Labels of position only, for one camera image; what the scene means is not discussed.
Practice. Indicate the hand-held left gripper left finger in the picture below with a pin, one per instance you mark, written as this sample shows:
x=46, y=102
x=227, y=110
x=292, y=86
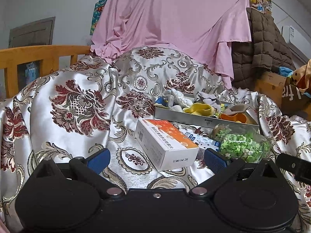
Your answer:
x=99, y=160

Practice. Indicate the light blue cloth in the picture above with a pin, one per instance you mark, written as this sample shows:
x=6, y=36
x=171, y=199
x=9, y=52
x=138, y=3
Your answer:
x=286, y=70

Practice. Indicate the yellow sock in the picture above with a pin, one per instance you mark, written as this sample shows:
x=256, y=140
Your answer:
x=199, y=109

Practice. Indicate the brown bag with white letters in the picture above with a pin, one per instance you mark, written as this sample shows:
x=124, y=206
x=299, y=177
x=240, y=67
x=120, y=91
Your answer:
x=296, y=102

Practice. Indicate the pink bed sheet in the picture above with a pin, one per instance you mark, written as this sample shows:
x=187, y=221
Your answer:
x=170, y=17

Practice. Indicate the light blue packet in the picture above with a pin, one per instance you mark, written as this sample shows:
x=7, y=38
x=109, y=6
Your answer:
x=32, y=69

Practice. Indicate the colourful printed cloth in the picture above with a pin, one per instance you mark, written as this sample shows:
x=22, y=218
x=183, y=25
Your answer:
x=303, y=77

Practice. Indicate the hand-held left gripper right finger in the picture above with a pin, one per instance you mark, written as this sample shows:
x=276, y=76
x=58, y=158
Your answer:
x=215, y=159

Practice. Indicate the white knitted sock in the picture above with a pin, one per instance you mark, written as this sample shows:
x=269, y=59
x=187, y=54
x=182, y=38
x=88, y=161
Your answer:
x=181, y=97

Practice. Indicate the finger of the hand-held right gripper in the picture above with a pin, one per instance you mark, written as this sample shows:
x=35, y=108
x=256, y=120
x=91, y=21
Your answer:
x=286, y=163

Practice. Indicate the floral satin blanket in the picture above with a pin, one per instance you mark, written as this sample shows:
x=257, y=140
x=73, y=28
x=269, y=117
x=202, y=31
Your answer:
x=73, y=126

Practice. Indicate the white grey sock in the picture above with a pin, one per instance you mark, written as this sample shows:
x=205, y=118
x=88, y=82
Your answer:
x=206, y=99

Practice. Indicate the cartoon print tray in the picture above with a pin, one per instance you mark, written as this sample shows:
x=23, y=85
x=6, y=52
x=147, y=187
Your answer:
x=184, y=120

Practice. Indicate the white air conditioner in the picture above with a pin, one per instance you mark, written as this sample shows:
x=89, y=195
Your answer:
x=291, y=36

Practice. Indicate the blue wall poster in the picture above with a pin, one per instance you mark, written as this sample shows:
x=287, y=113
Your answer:
x=97, y=17

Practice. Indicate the blue white packet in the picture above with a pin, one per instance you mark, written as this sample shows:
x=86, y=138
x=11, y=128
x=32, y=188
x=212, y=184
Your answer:
x=204, y=142

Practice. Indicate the bag of green paper stars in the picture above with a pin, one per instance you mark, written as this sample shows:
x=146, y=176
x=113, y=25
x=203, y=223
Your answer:
x=240, y=145

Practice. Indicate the grey door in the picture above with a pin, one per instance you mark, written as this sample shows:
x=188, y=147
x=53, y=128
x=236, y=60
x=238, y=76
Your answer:
x=31, y=32

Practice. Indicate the white orange medicine box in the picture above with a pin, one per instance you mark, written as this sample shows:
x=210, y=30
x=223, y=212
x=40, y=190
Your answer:
x=165, y=148

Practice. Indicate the orange plastic tool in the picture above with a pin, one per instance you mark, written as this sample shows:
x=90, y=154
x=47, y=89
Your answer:
x=230, y=117

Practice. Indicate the brown quilted jacket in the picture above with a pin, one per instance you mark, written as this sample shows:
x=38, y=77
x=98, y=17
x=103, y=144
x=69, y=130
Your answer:
x=262, y=43

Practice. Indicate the wooden bed rail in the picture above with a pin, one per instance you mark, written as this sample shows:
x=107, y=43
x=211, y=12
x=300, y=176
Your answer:
x=36, y=53

